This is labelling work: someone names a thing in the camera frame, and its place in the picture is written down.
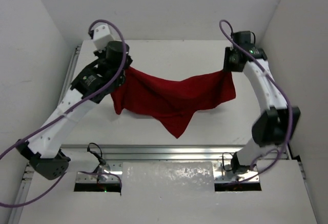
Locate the aluminium rail frame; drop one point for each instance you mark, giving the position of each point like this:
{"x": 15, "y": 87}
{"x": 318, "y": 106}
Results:
{"x": 167, "y": 179}

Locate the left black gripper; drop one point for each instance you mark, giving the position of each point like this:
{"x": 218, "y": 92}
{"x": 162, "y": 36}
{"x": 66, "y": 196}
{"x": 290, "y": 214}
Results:
{"x": 122, "y": 76}

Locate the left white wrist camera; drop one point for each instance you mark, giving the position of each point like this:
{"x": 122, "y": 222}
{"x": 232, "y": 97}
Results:
{"x": 100, "y": 36}

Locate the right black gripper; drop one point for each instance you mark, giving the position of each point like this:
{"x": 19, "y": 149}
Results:
{"x": 227, "y": 67}

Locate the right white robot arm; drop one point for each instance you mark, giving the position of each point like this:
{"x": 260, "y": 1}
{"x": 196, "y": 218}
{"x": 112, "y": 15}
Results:
{"x": 277, "y": 121}

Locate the red t-shirt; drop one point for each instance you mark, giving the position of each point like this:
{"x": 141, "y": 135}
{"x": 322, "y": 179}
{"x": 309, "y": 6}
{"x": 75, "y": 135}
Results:
{"x": 172, "y": 103}

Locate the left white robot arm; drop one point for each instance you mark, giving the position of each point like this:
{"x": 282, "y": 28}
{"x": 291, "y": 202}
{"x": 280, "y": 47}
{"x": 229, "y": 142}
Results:
{"x": 96, "y": 80}

